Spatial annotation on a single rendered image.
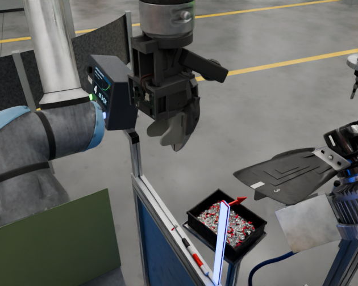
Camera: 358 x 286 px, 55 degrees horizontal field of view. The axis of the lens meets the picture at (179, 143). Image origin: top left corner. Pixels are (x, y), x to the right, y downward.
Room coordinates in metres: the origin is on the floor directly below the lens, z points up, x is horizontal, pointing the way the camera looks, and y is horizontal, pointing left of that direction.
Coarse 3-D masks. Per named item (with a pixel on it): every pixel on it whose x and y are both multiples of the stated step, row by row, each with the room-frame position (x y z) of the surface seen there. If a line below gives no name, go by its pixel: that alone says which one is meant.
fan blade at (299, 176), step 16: (272, 160) 0.72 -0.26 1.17; (288, 160) 0.71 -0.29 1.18; (304, 160) 0.70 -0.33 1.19; (320, 160) 0.70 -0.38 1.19; (240, 176) 0.66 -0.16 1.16; (256, 176) 0.65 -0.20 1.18; (272, 176) 0.64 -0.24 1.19; (288, 176) 0.63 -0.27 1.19; (304, 176) 0.63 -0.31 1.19; (320, 176) 0.63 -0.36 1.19; (272, 192) 0.57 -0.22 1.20; (288, 192) 0.57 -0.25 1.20; (304, 192) 0.57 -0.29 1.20
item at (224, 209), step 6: (222, 204) 0.55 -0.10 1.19; (222, 210) 0.54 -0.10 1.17; (222, 216) 0.54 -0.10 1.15; (222, 222) 0.54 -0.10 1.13; (222, 228) 0.54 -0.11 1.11; (222, 234) 0.53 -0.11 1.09; (222, 240) 0.53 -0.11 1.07; (222, 246) 0.53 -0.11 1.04; (216, 252) 0.55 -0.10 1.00; (216, 258) 0.55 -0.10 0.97; (216, 264) 0.54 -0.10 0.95; (216, 270) 0.54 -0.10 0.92; (216, 276) 0.54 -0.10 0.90; (216, 282) 0.54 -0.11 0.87
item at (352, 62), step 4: (352, 56) 0.74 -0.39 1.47; (356, 56) 0.74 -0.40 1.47; (348, 60) 0.72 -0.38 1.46; (352, 60) 0.71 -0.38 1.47; (356, 60) 0.71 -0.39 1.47; (348, 64) 0.71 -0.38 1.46; (352, 64) 0.70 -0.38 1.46; (356, 64) 0.69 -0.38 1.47; (352, 68) 0.70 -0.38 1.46; (356, 68) 0.69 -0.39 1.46
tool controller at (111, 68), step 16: (96, 64) 1.17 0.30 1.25; (112, 64) 1.18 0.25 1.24; (96, 80) 1.14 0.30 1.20; (112, 80) 1.04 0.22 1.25; (112, 96) 1.01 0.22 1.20; (128, 96) 1.04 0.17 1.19; (112, 112) 1.01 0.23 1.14; (128, 112) 1.04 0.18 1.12; (112, 128) 1.00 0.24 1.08; (128, 128) 1.03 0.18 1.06
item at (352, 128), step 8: (336, 128) 0.77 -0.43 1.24; (344, 128) 0.76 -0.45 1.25; (352, 128) 0.75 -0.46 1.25; (328, 136) 0.77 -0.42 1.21; (336, 136) 0.76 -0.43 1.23; (344, 136) 0.75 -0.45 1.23; (352, 136) 0.74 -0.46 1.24; (328, 144) 0.77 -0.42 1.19; (336, 144) 0.75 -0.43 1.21; (344, 144) 0.73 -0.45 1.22; (352, 144) 0.73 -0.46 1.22; (336, 152) 0.74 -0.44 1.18; (344, 152) 0.72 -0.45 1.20; (352, 152) 0.71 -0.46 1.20; (352, 160) 0.71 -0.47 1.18; (352, 168) 0.68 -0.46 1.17; (344, 176) 0.69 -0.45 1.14
